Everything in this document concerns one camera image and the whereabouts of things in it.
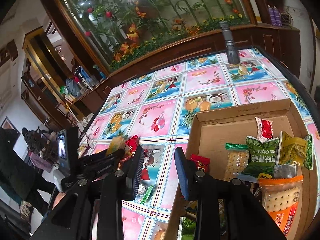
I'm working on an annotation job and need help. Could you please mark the red snack packet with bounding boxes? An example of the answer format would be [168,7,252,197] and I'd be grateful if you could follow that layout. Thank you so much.
[190,154,210,173]

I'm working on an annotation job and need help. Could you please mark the clear green-ended biscuit packet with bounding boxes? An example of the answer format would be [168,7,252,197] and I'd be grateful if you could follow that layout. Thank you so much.
[135,184,154,204]

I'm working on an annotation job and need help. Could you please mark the small red candy packet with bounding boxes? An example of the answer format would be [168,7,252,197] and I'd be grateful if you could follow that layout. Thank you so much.
[125,135,139,153]

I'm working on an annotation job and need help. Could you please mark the yellow Weidan cracker pack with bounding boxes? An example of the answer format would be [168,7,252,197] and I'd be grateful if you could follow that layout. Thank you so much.
[106,136,126,156]

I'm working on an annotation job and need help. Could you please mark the clear green-ended cracker pack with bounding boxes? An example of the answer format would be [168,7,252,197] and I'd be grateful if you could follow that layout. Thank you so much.
[224,143,249,181]

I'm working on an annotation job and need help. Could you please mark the green pea snack packet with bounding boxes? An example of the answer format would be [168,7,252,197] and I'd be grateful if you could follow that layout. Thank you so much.
[242,135,279,178]

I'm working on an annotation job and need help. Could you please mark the small red-white candy packet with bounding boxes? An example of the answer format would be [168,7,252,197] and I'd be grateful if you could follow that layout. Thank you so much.
[255,117,273,142]

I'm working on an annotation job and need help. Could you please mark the silver foil snack packet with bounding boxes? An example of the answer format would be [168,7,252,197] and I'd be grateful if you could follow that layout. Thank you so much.
[273,164,298,179]

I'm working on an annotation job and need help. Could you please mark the orange soda cracker pack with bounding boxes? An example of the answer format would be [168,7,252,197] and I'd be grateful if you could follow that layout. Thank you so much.
[259,175,304,236]

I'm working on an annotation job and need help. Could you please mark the yellow green pea packet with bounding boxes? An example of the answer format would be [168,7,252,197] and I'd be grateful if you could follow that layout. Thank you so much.
[276,131,314,170]

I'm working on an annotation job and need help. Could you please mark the colourful fruit-pattern tablecloth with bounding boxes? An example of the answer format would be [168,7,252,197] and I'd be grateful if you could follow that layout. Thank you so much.
[79,48,319,239]

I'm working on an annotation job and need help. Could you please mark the blue water jug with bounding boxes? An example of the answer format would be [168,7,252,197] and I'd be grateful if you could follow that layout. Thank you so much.
[66,79,80,97]

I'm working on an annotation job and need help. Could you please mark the grey metal flashlight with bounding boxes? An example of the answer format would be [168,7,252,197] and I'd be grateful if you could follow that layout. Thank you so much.
[219,21,240,64]

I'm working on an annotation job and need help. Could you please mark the purple bottles on cabinet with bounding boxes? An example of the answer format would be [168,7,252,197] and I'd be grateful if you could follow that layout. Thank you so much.
[268,5,282,27]

